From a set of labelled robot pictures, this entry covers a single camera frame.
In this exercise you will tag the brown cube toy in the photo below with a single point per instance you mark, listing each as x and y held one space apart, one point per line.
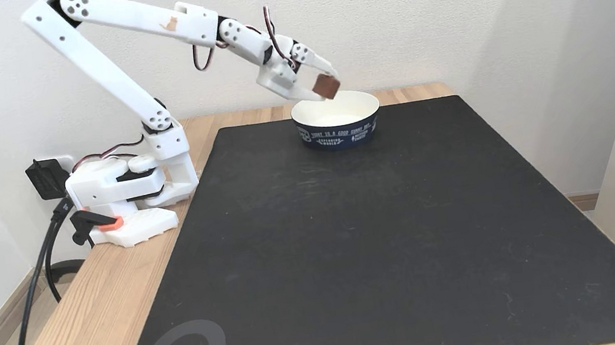
326 86

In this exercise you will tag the navy and white paper bowl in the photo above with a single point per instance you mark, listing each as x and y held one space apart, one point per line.
337 127

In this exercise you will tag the black desk mat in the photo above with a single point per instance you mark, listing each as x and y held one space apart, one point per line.
390 256

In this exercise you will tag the black and orange clamp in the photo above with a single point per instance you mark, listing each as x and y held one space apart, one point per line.
89 221

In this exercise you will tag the black power adapter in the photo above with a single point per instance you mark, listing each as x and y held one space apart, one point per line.
47 178

